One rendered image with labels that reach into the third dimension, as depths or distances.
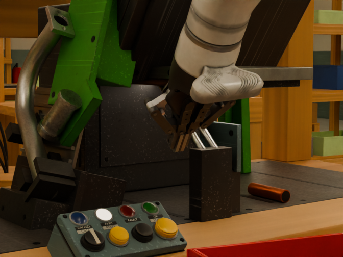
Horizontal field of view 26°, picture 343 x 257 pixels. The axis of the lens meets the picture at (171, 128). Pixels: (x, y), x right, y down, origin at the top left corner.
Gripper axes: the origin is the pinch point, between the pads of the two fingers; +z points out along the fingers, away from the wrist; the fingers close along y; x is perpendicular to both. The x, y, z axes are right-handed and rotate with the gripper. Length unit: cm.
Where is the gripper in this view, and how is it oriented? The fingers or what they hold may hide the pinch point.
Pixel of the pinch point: (178, 138)
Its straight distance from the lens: 101.0
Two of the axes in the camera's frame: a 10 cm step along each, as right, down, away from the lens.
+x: 3.8, 7.1, -5.9
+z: -2.2, 6.9, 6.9
